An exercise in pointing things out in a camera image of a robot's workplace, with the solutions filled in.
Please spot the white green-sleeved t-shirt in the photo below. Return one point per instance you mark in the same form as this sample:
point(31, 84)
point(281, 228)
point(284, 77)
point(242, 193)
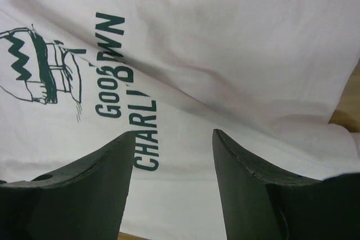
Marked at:
point(75, 74)

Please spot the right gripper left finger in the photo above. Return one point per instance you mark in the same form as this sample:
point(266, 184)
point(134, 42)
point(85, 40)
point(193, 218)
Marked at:
point(84, 199)

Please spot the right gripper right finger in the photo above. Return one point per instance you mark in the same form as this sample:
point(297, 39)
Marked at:
point(263, 201)

